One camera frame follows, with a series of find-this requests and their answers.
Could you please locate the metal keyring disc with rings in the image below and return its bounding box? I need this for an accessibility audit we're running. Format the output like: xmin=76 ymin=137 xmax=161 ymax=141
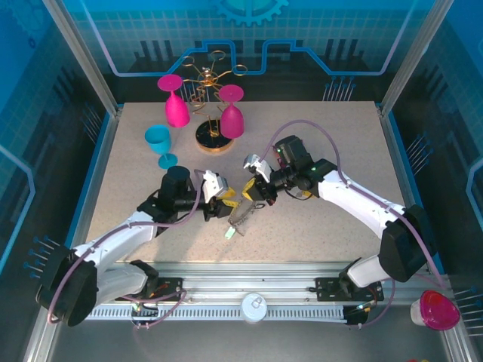
xmin=225 ymin=201 xmax=266 ymax=238

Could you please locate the key with green tag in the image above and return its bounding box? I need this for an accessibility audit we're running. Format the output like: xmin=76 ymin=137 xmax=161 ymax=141
xmin=224 ymin=225 xmax=246 ymax=241

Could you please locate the blue plastic goblet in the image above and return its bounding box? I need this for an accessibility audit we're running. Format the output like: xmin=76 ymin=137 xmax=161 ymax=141
xmin=144 ymin=124 xmax=179 ymax=170

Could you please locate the pink plastic goblet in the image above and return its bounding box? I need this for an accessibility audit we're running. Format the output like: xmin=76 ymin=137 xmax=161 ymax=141
xmin=218 ymin=84 xmax=245 ymax=140
xmin=157 ymin=74 xmax=190 ymax=128

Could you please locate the white round can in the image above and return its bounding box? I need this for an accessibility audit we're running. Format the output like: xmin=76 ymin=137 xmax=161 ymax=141
xmin=240 ymin=292 xmax=268 ymax=324

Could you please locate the pink cup outside table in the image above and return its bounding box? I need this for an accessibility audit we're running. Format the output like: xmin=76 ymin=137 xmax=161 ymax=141
xmin=410 ymin=289 xmax=461 ymax=332

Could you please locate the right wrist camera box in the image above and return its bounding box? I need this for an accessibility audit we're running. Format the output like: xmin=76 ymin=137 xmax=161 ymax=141
xmin=242 ymin=152 xmax=273 ymax=183

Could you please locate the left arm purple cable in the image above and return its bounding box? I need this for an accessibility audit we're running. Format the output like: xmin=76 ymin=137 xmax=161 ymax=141
xmin=47 ymin=168 xmax=207 ymax=331

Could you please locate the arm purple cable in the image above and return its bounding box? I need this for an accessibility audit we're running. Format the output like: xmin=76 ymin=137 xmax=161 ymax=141
xmin=47 ymin=168 xmax=207 ymax=331
xmin=266 ymin=119 xmax=454 ymax=328

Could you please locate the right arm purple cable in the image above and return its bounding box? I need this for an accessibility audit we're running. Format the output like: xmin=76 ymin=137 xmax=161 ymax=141
xmin=266 ymin=119 xmax=454 ymax=328

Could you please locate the gold wire glass rack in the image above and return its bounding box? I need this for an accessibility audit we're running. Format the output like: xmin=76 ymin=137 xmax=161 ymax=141
xmin=180 ymin=50 xmax=248 ymax=155

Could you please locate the aluminium front rail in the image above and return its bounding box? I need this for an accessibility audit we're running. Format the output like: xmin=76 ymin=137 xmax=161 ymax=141
xmin=90 ymin=262 xmax=450 ymax=307

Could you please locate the white slotted cable duct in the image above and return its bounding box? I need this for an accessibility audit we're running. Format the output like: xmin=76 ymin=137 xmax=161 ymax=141
xmin=86 ymin=305 xmax=348 ymax=322

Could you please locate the aluminium frame post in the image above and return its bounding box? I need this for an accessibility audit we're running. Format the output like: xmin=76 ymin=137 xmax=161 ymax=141
xmin=377 ymin=0 xmax=456 ymax=118
xmin=41 ymin=0 xmax=124 ymax=116

